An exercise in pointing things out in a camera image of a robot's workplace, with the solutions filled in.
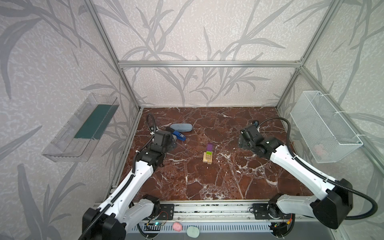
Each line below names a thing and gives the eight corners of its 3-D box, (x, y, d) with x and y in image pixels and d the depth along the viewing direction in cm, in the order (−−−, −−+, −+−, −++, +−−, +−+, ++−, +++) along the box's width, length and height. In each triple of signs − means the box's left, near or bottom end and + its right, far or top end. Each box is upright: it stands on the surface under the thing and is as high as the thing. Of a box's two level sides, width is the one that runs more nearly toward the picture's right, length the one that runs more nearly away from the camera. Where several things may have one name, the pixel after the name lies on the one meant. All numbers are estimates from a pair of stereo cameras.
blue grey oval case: (170, 132, 108) (169, 129, 105) (171, 125, 112) (170, 122, 109) (192, 132, 108) (191, 129, 105) (192, 125, 112) (192, 122, 109)
